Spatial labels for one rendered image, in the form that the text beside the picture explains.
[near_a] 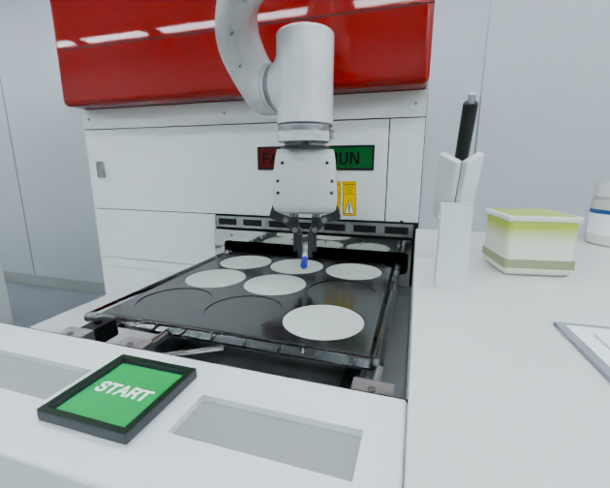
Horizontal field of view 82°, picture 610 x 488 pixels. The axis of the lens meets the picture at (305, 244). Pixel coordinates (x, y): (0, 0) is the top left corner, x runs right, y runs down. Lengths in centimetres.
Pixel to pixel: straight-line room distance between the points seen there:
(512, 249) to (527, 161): 183
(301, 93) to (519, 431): 45
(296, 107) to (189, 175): 42
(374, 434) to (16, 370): 23
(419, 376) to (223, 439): 11
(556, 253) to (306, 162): 33
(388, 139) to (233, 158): 33
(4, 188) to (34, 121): 74
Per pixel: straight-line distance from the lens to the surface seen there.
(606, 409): 25
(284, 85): 54
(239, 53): 59
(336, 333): 41
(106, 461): 20
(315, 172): 54
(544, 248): 46
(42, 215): 382
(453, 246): 37
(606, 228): 69
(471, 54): 228
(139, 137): 96
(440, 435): 19
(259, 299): 51
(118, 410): 22
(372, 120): 72
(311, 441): 19
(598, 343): 32
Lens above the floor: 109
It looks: 13 degrees down
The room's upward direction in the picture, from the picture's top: straight up
